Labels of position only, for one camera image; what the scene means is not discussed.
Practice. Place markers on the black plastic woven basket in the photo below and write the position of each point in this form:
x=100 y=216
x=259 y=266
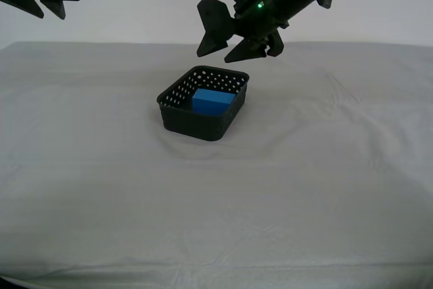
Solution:
x=196 y=126

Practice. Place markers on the white tablecloth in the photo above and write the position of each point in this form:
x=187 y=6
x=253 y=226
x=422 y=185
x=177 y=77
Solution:
x=216 y=201

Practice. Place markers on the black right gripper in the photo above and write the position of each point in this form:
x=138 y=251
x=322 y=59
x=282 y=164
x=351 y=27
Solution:
x=267 y=15

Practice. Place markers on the blue rectangular block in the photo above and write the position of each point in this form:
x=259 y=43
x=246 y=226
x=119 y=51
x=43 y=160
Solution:
x=209 y=101

